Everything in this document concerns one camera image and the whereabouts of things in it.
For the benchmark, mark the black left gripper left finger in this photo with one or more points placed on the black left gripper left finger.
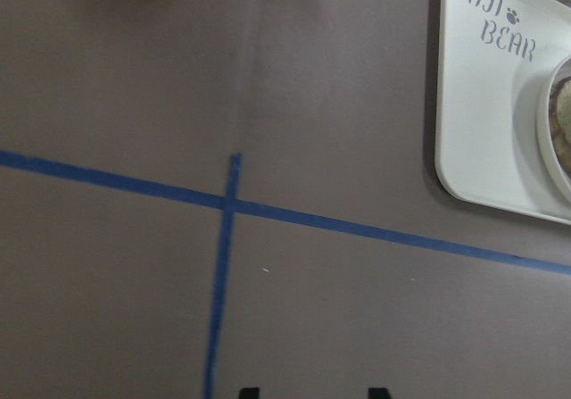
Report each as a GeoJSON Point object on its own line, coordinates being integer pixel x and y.
{"type": "Point", "coordinates": [249, 393]}

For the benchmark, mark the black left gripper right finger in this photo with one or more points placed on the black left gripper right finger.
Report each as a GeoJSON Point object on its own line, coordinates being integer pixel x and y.
{"type": "Point", "coordinates": [378, 393]}

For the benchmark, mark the white round plate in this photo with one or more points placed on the white round plate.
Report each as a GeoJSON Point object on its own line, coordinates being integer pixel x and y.
{"type": "Point", "coordinates": [550, 160]}

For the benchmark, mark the bread slice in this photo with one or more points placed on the bread slice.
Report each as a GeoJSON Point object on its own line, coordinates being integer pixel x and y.
{"type": "Point", "coordinates": [559, 116]}

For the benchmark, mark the white bear tray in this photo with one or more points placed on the white bear tray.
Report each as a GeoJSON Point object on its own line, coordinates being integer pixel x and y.
{"type": "Point", "coordinates": [495, 60]}

